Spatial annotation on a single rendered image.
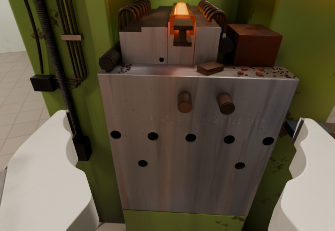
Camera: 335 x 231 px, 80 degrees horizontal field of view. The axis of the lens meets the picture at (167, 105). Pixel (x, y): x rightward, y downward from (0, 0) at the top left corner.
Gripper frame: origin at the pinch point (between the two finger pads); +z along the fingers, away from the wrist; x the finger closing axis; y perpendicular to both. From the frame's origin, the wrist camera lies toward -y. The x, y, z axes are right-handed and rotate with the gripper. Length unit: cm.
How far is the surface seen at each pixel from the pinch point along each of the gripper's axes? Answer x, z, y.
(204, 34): 4.8, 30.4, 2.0
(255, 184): 21, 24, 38
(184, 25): 0.5, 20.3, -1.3
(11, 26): -276, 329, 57
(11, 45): -286, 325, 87
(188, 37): 1.3, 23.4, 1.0
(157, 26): -4.5, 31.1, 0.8
